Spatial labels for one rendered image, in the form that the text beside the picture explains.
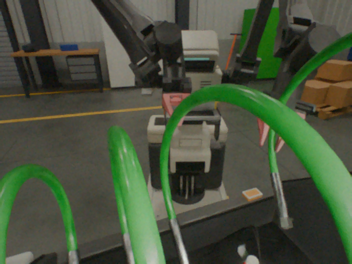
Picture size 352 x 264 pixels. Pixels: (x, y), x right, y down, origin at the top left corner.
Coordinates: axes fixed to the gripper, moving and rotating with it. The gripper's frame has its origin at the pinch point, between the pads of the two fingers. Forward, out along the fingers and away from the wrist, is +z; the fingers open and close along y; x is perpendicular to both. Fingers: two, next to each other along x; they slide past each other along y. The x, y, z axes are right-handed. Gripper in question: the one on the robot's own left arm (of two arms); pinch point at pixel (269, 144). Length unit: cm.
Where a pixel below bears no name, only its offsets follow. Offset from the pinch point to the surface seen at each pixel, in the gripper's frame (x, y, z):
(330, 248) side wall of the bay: 21.1, 24.7, 13.4
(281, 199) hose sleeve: -0.6, 4.3, 9.0
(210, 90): -27.2, -10.6, 6.2
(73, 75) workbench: 339, -350, -114
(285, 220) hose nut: -1.4, 5.7, 12.1
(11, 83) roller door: 393, -545, -59
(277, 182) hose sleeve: 0.1, 3.2, 6.3
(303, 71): -13.4, -1.3, -7.7
